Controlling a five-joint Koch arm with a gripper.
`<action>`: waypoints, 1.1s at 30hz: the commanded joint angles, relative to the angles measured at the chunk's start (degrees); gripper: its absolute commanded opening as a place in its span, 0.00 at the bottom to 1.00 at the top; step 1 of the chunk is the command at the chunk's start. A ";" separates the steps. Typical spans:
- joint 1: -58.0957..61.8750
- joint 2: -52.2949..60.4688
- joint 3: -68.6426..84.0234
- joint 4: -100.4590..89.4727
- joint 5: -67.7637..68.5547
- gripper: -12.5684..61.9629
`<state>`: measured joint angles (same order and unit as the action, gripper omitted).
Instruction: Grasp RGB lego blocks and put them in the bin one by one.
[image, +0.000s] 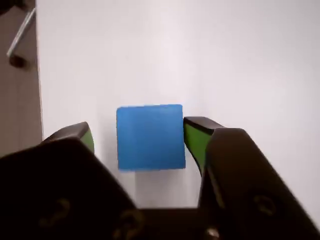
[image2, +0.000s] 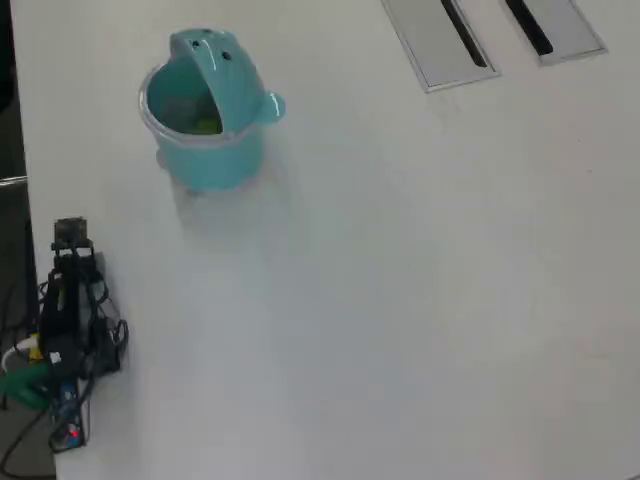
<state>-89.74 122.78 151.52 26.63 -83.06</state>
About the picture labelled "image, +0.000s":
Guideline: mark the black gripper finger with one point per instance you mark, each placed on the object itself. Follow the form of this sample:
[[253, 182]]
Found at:
[[245, 175], [55, 187]]

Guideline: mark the blue lego block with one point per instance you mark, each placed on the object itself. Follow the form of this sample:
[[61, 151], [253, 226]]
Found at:
[[151, 137]]

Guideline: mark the silver metal bar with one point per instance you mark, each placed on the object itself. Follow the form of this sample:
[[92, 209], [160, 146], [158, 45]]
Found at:
[[21, 35]]

